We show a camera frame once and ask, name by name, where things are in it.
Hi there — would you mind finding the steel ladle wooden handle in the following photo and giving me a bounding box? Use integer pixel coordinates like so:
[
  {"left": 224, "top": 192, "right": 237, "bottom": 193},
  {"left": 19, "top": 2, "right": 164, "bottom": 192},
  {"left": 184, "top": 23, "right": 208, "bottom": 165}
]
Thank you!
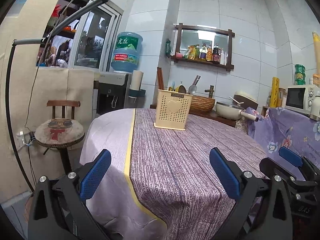
[{"left": 188, "top": 75, "right": 201, "bottom": 95}]

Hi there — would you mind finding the cream frying pan with lid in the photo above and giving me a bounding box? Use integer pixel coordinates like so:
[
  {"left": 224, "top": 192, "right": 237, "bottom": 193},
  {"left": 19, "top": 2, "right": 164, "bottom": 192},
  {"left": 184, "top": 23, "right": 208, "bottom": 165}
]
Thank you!
[{"left": 216, "top": 98, "right": 259, "bottom": 122}]

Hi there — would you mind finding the woven basket sink basin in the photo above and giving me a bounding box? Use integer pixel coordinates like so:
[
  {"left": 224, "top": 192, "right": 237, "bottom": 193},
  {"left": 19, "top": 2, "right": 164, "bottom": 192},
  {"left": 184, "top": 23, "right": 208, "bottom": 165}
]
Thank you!
[{"left": 190, "top": 95, "right": 215, "bottom": 113}]

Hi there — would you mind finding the water dispenser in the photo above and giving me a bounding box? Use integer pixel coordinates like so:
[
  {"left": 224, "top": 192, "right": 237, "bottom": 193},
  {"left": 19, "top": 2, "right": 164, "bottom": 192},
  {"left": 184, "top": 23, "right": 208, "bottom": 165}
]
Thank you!
[{"left": 97, "top": 72, "right": 132, "bottom": 115}]

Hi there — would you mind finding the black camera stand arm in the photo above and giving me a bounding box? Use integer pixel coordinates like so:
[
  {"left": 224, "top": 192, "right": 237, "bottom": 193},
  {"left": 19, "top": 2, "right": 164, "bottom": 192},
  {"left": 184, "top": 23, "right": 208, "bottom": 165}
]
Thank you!
[{"left": 5, "top": 0, "right": 121, "bottom": 193}]

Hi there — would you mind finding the wooden wall shelf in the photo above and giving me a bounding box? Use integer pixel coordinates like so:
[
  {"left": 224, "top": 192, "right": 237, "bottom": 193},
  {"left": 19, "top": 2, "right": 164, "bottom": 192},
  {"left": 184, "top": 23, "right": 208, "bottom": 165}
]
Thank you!
[{"left": 171, "top": 23, "right": 235, "bottom": 72}]

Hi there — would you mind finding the brown wooden chopstick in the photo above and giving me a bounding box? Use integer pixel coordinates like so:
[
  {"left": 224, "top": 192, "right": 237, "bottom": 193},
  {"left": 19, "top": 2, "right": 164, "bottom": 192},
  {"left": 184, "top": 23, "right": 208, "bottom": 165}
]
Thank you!
[{"left": 157, "top": 67, "right": 164, "bottom": 90}]

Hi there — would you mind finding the paper towel roll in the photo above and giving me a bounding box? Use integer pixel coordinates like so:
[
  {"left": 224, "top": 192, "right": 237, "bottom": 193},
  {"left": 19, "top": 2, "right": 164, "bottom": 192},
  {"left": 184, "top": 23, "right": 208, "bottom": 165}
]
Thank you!
[{"left": 130, "top": 70, "right": 144, "bottom": 91}]

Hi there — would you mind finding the window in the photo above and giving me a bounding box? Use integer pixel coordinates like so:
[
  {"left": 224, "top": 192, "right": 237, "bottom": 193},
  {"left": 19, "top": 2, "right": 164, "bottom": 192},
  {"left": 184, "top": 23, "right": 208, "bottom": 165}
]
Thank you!
[{"left": 36, "top": 0, "right": 123, "bottom": 72}]

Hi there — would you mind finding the steel spoon at left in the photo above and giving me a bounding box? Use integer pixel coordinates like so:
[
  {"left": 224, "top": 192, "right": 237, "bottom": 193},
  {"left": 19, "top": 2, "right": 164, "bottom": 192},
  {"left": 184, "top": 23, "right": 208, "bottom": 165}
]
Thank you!
[{"left": 177, "top": 82, "right": 187, "bottom": 94}]

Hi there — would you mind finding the wooden chair with cushion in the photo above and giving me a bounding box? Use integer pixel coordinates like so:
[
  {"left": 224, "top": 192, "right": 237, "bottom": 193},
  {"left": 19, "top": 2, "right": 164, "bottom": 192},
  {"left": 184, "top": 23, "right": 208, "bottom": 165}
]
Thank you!
[{"left": 35, "top": 100, "right": 85, "bottom": 174}]

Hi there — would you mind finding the brass faucet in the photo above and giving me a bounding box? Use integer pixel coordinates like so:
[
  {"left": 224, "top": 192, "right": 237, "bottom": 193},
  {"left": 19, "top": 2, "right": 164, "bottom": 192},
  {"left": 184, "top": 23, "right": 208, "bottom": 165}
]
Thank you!
[{"left": 204, "top": 85, "right": 214, "bottom": 98}]

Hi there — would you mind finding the cream plastic utensil holder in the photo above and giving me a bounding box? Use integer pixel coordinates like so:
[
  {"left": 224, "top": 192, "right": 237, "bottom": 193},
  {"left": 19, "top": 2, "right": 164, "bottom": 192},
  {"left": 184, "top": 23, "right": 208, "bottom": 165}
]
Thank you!
[{"left": 154, "top": 89, "right": 193, "bottom": 131}]

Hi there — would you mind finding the purple floral cloth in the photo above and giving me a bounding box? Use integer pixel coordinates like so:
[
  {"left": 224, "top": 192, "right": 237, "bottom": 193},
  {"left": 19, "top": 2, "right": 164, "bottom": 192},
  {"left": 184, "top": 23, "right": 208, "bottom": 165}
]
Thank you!
[{"left": 246, "top": 107, "right": 320, "bottom": 180}]

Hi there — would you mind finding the blue water bottle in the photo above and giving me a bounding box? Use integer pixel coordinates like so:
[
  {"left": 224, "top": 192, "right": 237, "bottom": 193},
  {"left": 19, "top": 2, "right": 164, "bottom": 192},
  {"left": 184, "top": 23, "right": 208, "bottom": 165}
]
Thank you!
[{"left": 111, "top": 32, "right": 143, "bottom": 73}]

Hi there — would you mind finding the purple striped tablecloth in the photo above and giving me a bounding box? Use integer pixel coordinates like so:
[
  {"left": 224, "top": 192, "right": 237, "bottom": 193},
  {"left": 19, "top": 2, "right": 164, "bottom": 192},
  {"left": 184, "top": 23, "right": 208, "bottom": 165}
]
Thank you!
[{"left": 129, "top": 109, "right": 266, "bottom": 239}]

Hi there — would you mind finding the white microwave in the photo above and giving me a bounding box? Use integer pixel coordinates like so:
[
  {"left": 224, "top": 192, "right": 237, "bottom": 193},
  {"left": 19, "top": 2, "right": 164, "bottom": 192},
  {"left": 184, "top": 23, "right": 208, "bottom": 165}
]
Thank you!
[{"left": 285, "top": 85, "right": 319, "bottom": 115}]

